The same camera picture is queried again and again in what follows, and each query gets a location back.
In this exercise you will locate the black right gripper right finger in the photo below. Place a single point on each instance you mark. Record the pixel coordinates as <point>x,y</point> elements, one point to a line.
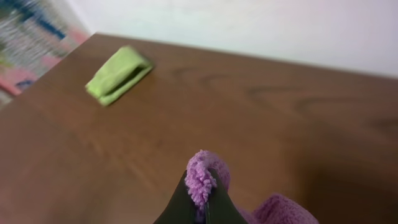
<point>219,208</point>

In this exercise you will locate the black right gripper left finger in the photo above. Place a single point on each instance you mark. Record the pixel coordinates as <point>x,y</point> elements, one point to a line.
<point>180,208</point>

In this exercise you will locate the folded light green cloth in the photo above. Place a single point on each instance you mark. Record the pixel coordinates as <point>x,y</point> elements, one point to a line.
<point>118,74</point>

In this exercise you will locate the purple microfiber cloth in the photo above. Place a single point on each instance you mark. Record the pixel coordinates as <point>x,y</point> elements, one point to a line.
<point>207,172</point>

